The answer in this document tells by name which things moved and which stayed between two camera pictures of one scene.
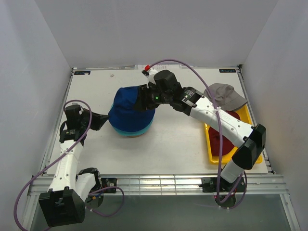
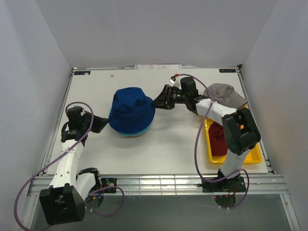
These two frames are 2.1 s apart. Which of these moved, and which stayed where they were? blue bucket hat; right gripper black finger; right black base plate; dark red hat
Moved: right gripper black finger
Stayed: right black base plate; blue bucket hat; dark red hat
